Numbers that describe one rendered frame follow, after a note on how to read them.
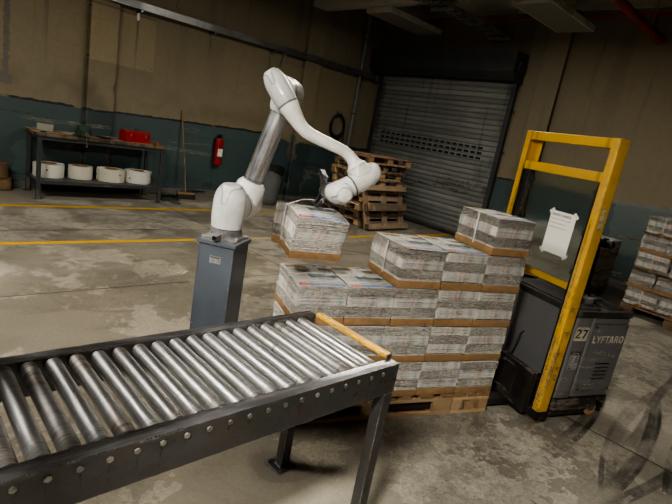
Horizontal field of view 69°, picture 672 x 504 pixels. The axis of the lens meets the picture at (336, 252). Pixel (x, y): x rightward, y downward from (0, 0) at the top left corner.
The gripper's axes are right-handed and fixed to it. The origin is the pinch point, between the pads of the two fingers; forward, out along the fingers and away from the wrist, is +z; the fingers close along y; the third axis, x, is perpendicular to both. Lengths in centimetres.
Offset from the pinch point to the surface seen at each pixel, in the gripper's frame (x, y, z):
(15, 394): -115, 61, -107
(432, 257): 69, 28, -21
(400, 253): 50, 28, -17
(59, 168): -172, 47, 558
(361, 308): 31, 61, -18
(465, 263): 92, 30, -21
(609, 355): 218, 82, -34
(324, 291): 7, 52, -18
